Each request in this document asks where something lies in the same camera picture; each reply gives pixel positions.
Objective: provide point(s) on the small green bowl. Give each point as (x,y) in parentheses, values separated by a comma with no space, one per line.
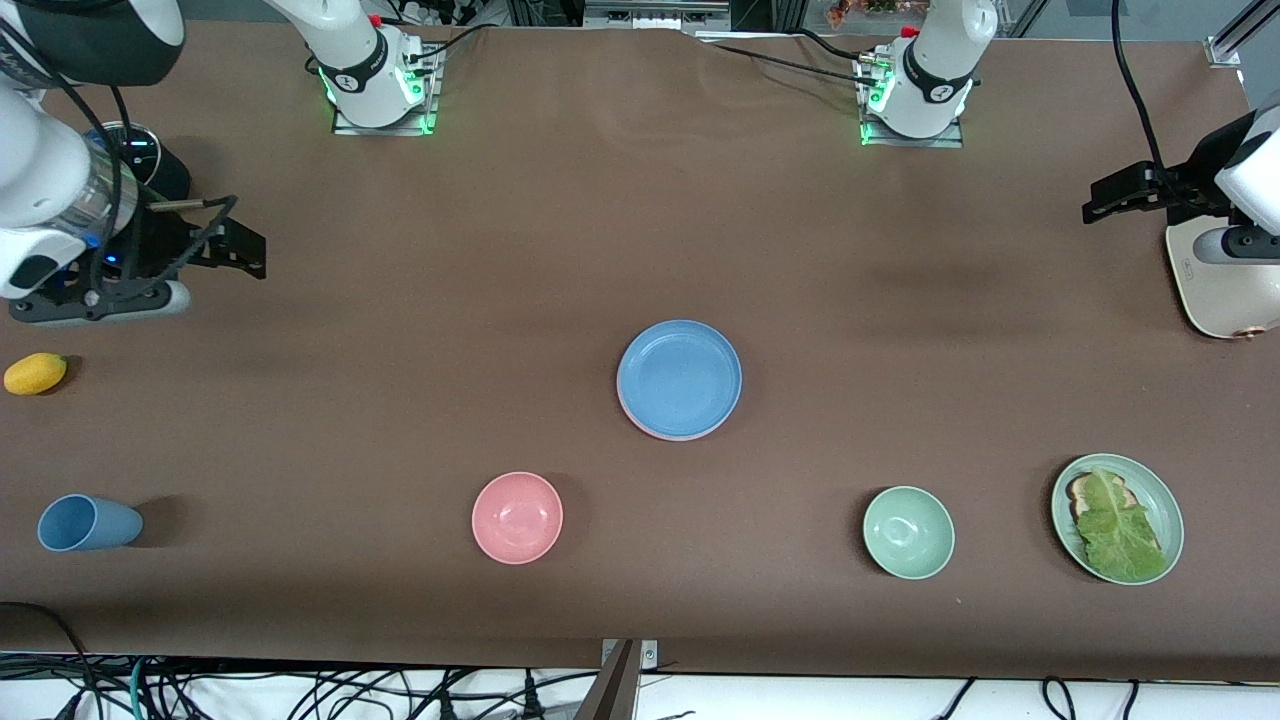
(908,532)

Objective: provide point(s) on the blue plate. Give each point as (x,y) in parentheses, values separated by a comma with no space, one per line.
(680,378)

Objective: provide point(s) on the yellow lemon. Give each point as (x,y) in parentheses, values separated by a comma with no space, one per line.
(35,374)

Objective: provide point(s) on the grey metal bar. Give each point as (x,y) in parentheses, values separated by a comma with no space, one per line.
(612,690)

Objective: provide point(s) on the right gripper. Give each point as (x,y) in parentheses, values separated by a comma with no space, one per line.
(158,243)

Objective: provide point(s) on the glass lid blue knob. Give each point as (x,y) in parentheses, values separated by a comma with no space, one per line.
(140,150)

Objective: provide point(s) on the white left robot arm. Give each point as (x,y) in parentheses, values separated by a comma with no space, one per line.
(940,60)

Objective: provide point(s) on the small metal table bracket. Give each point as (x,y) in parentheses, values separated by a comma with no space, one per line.
(648,655)

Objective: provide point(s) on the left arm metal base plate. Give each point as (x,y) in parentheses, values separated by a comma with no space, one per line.
(910,141)

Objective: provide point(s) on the toasted bread slice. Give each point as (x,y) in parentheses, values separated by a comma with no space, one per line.
(1077,492)

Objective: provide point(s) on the green lettuce leaf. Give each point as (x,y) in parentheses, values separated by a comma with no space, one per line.
(1120,540)

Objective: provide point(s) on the small pink bowl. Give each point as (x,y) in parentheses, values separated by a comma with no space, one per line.
(517,518)

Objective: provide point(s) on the white power strip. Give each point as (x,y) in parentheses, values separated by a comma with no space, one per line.
(440,10)

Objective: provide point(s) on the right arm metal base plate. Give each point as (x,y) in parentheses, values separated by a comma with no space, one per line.
(385,130)

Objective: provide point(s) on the blue cup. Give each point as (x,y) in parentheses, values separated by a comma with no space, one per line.
(90,523)

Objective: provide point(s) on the grey metal housing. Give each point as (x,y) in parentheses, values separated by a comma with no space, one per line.
(655,15)

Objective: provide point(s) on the aluminium frame profile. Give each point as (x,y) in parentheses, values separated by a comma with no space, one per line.
(1240,35)

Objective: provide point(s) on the beige toaster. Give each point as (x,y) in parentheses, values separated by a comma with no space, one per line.
(1225,305)

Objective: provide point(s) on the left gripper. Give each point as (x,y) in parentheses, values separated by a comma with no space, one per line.
(1187,189)

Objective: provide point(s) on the green plate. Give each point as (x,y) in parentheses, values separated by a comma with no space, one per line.
(1166,515)

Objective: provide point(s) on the pink plate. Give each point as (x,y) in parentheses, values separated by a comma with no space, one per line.
(633,425)

